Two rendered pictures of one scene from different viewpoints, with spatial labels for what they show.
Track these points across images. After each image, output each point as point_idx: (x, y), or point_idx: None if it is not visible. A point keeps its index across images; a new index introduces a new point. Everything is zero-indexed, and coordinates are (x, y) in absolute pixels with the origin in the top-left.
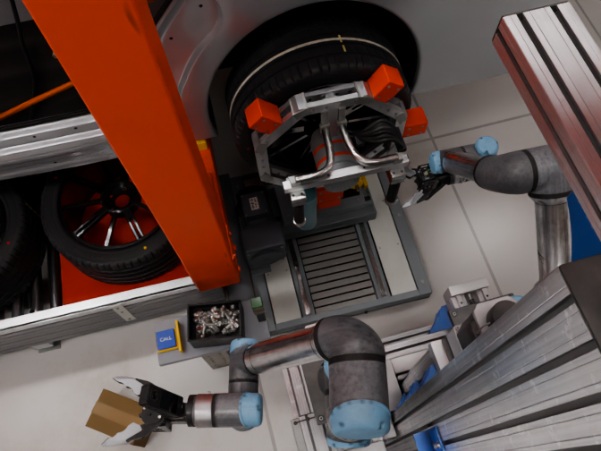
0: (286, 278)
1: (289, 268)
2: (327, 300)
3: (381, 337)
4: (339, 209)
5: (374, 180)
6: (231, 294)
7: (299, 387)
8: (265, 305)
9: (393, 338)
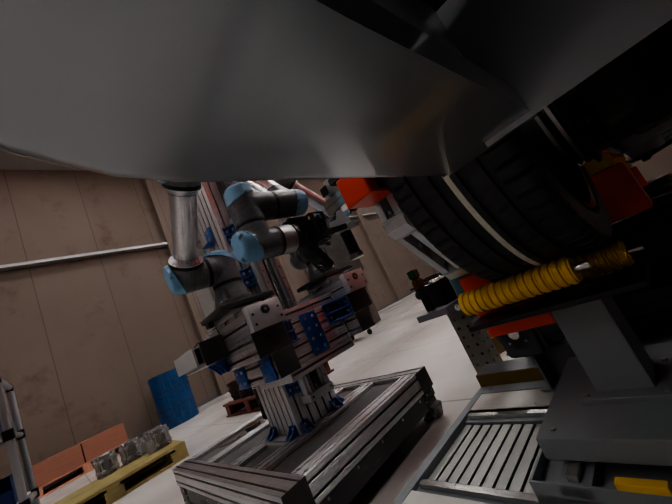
0: (523, 402)
1: (536, 405)
2: (471, 436)
3: (400, 487)
4: (549, 405)
5: None
6: (526, 358)
7: (403, 373)
8: (505, 387)
9: (359, 423)
